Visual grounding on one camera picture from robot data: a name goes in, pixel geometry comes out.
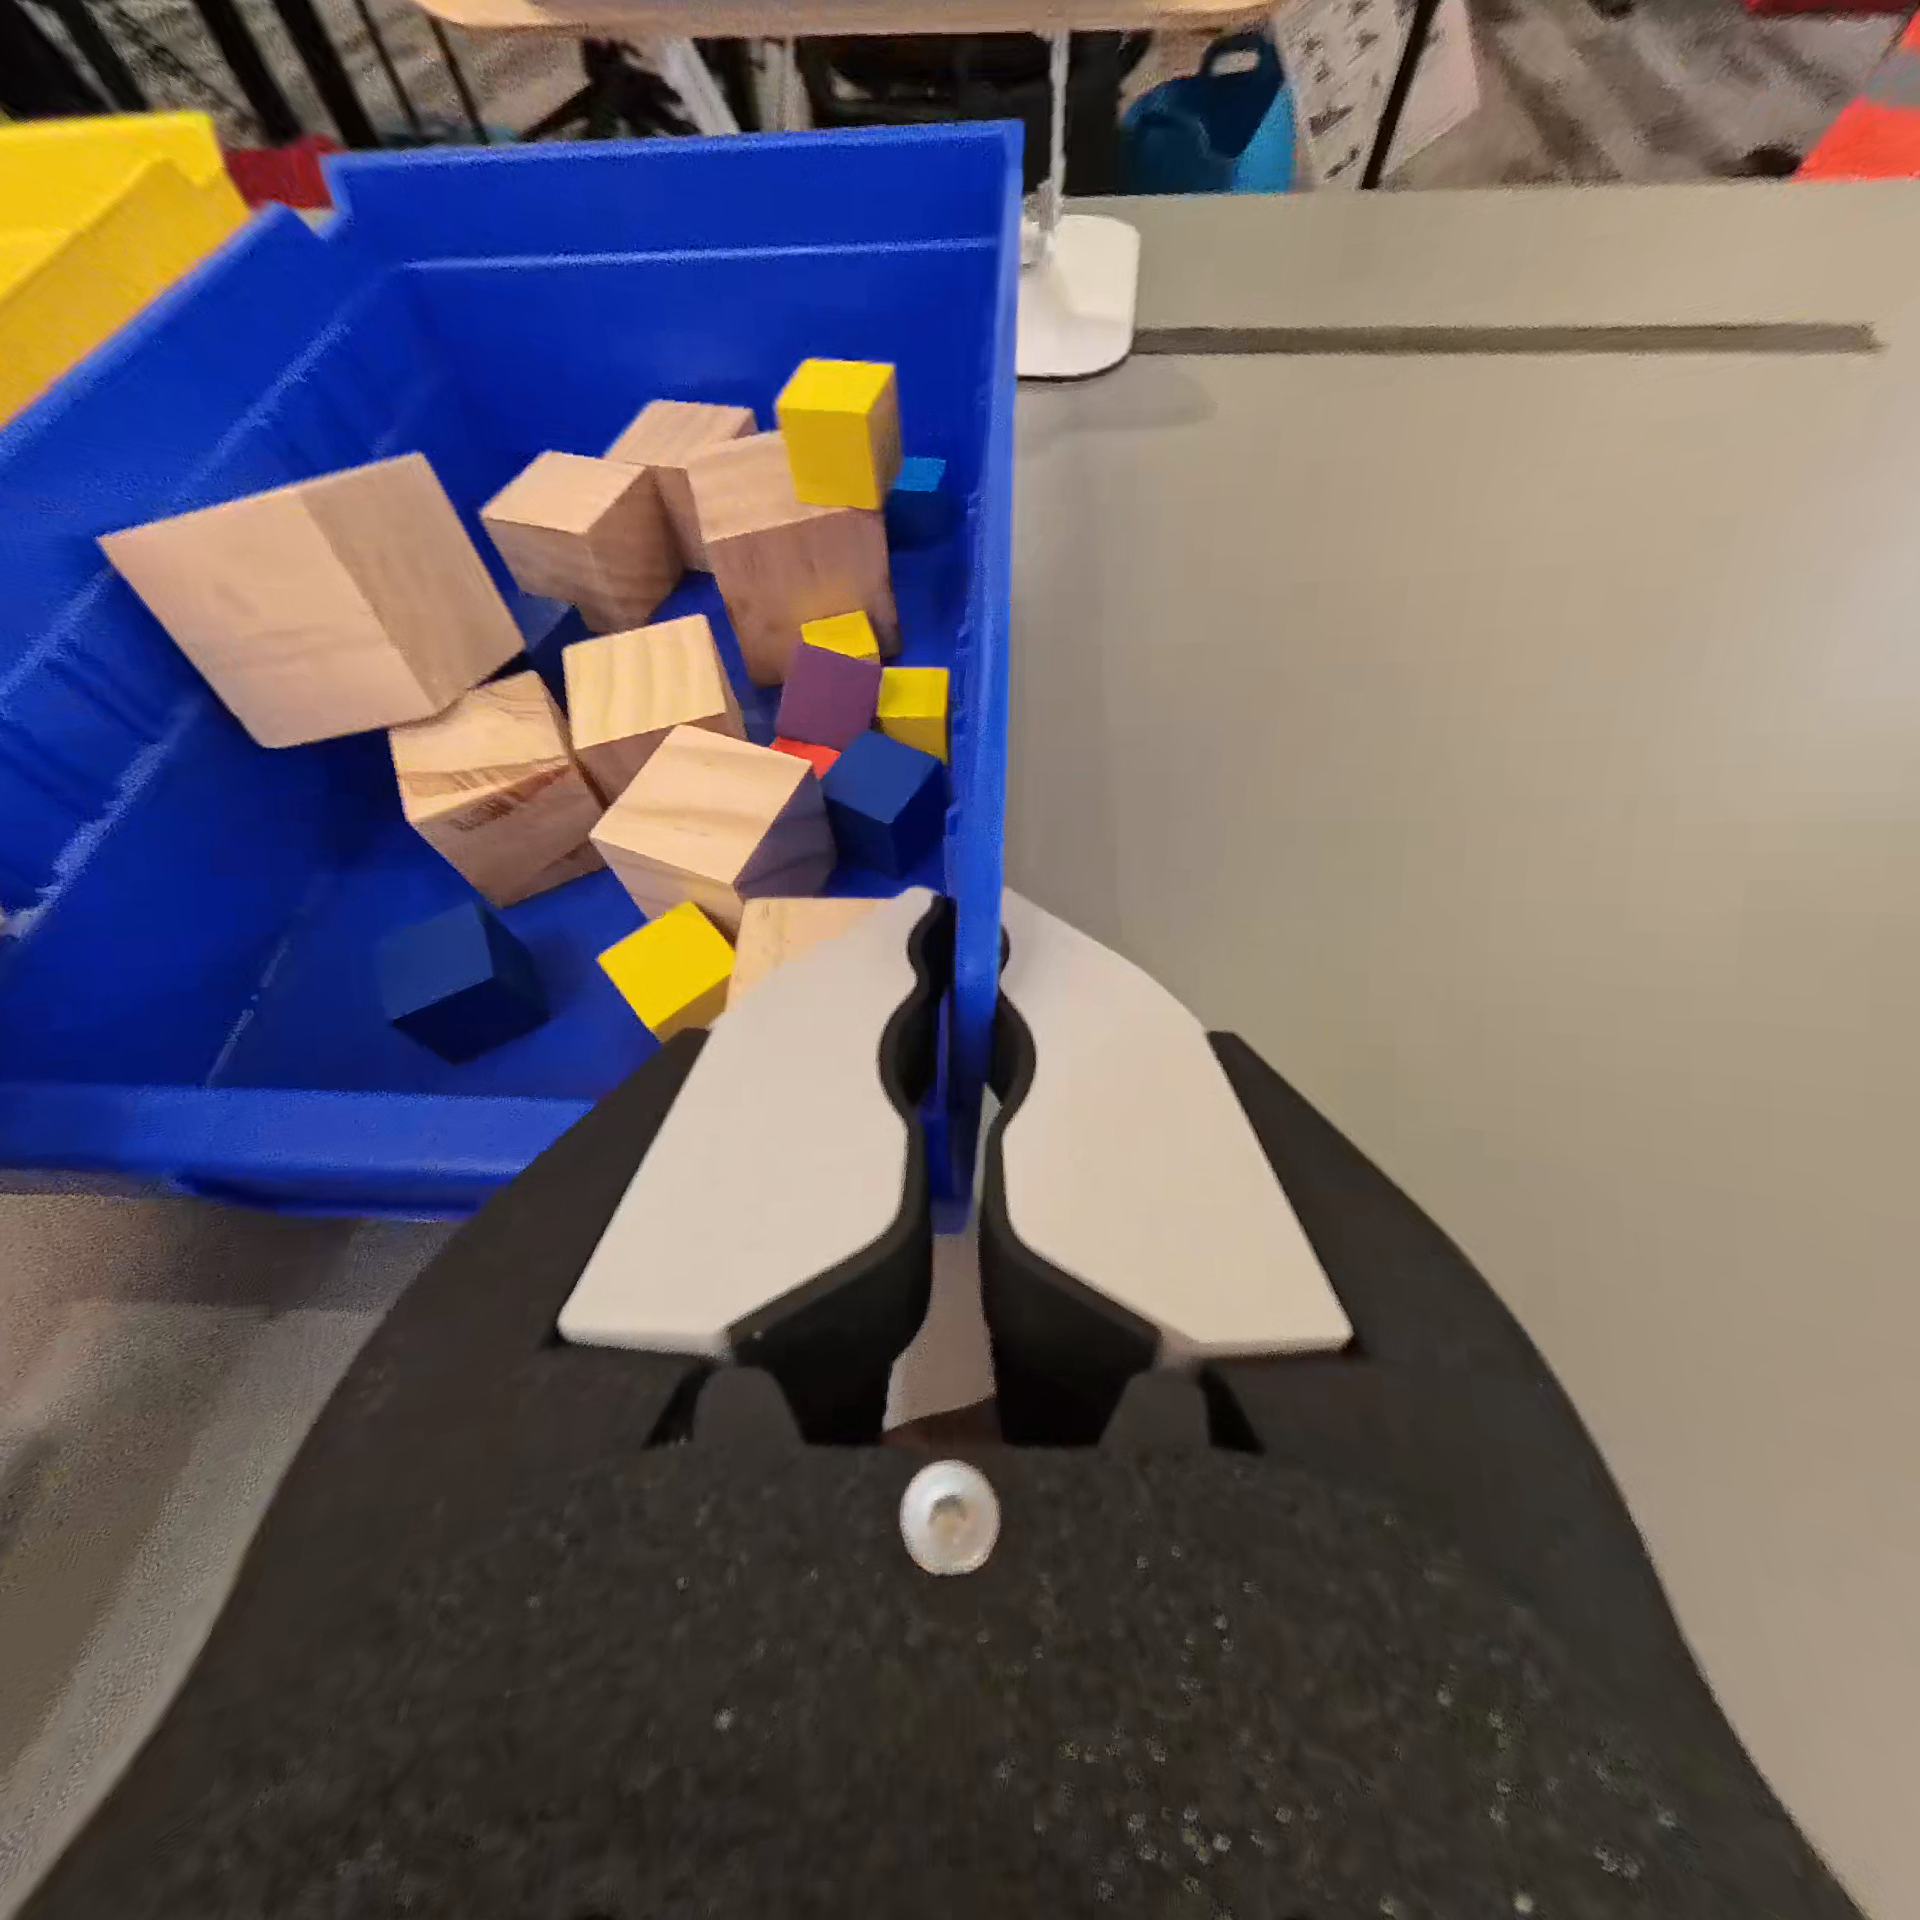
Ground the wooden sign board on stand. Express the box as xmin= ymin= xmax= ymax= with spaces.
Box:
xmin=411 ymin=0 xmax=1277 ymax=380

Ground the pile of wooden cubes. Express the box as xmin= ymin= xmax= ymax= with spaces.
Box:
xmin=95 ymin=357 xmax=952 ymax=1057

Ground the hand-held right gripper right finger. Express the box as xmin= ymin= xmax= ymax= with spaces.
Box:
xmin=982 ymin=892 xmax=1355 ymax=1369

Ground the blue plastic bin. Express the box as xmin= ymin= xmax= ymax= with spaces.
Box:
xmin=0 ymin=119 xmax=1029 ymax=1231

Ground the red bag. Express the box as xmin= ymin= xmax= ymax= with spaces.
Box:
xmin=221 ymin=136 xmax=344 ymax=213

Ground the orange traffic cone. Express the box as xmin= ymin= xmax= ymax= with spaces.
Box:
xmin=1792 ymin=60 xmax=1920 ymax=184

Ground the printed paper on black stand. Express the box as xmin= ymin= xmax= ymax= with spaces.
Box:
xmin=1275 ymin=0 xmax=1484 ymax=189

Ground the yellow plastic bin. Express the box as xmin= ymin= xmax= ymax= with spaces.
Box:
xmin=0 ymin=112 xmax=254 ymax=423

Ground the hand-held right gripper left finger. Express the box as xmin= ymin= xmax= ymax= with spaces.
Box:
xmin=556 ymin=885 xmax=952 ymax=1362

